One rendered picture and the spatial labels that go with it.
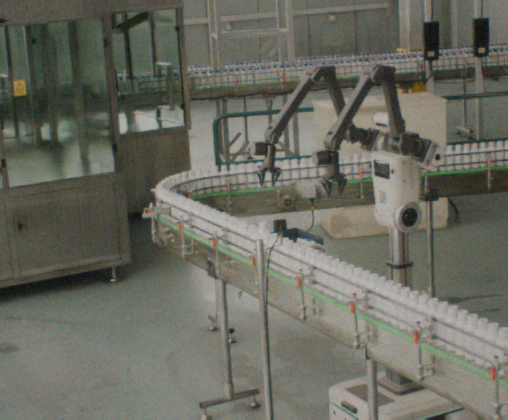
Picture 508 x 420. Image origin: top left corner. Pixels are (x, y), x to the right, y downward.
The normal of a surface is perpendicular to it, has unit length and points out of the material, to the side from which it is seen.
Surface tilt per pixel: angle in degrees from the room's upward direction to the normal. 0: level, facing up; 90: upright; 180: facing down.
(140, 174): 90
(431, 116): 90
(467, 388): 90
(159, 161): 90
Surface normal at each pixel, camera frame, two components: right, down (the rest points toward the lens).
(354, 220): 0.16, 0.21
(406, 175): 0.46, 0.17
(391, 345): -0.89, 0.15
